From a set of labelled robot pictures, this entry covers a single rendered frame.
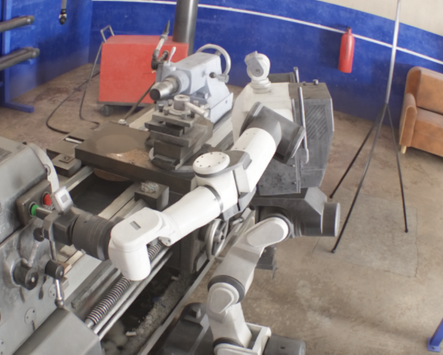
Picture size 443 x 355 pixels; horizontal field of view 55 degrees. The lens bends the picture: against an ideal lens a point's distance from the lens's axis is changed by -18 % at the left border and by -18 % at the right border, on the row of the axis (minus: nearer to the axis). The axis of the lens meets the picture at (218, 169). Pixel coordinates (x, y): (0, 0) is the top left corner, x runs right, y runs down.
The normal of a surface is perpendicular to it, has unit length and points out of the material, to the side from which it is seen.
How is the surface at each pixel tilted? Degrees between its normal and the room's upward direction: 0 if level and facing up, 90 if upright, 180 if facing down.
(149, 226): 15
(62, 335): 32
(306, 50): 90
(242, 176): 98
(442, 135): 90
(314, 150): 88
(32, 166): 45
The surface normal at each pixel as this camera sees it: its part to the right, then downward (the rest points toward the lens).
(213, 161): -0.21, -0.86
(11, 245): 0.93, 0.24
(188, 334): 0.09, -0.89
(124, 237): 0.00, -0.75
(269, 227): -0.32, 0.40
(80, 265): 0.62, -0.58
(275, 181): -0.09, 0.57
